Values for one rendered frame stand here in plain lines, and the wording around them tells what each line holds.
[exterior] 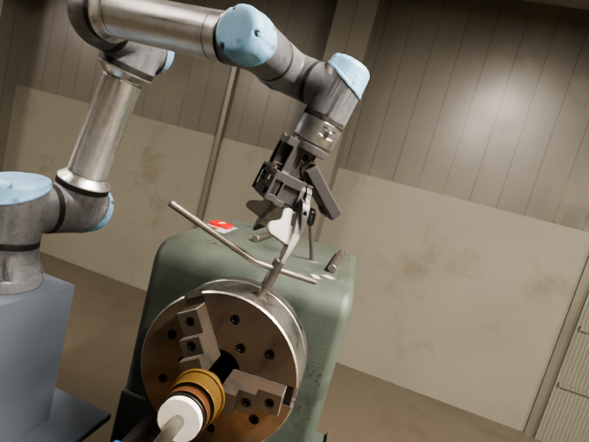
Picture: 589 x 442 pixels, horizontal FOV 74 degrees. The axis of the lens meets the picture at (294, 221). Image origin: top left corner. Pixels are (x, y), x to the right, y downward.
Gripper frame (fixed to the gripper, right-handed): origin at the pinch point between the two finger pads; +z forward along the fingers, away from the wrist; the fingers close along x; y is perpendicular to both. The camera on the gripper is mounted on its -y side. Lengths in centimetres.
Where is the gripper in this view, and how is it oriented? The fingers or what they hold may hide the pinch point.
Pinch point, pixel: (268, 246)
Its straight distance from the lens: 72.6
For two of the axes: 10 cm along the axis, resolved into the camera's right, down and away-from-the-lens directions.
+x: 3.9, 3.6, -8.5
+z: -4.6, 8.7, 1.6
